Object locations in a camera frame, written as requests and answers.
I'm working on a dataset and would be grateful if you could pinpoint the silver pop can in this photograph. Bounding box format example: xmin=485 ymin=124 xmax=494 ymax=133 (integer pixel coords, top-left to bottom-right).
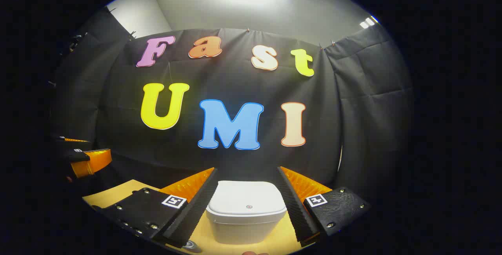
xmin=182 ymin=239 xmax=203 ymax=253

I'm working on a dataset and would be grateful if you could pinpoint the wooden desktop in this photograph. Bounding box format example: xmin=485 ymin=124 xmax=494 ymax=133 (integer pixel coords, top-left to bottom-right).
xmin=82 ymin=180 xmax=314 ymax=255

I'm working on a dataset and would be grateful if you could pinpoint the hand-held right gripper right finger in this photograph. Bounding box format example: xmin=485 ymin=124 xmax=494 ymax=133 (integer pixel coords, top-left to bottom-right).
xmin=277 ymin=166 xmax=371 ymax=248

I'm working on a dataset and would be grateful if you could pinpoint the black backdrop cloth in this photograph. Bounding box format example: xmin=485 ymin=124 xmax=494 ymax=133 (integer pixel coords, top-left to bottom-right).
xmin=49 ymin=6 xmax=414 ymax=204

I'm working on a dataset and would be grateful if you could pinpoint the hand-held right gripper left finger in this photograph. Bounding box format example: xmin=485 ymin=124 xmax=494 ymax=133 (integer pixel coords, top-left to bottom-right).
xmin=91 ymin=167 xmax=218 ymax=249

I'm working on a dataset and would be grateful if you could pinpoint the white desktop garbage bin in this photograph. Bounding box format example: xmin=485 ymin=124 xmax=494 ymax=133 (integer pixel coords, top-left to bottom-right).
xmin=206 ymin=180 xmax=287 ymax=245

